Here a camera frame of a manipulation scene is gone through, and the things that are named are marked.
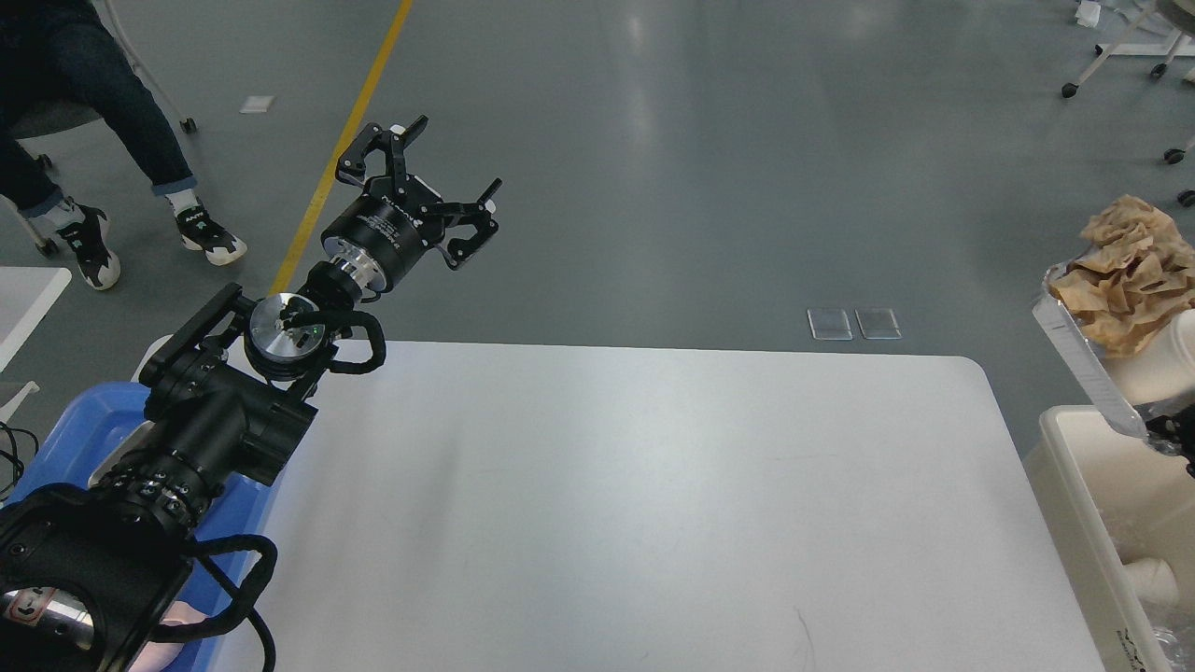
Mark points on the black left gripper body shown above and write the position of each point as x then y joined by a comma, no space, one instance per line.
382,234

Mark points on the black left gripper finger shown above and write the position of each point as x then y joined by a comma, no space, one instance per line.
439,218
351,167

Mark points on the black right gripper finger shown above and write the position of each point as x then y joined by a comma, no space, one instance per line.
1178,430

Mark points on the white paper cup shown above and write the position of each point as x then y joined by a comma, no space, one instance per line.
1163,369

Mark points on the aluminium foil tray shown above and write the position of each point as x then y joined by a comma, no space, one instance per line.
1083,359

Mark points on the brown paper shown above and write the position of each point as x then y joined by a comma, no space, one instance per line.
1137,276

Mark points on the pink mug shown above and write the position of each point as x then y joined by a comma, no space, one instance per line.
157,656

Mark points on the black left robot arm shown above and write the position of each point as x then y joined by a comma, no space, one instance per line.
94,574

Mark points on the white plastic bin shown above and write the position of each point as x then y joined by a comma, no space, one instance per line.
1108,500

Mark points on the white cup in bin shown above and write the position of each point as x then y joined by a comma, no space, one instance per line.
1153,582

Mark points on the clear floor plate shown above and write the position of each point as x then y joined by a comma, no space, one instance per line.
878,324
831,325

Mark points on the blue plastic tray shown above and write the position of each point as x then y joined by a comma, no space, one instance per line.
91,428

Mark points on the white office chair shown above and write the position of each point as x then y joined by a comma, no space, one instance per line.
58,115

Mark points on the seated person in black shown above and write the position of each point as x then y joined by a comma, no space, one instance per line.
64,48

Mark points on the white rolling frame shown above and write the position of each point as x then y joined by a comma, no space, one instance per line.
1178,15

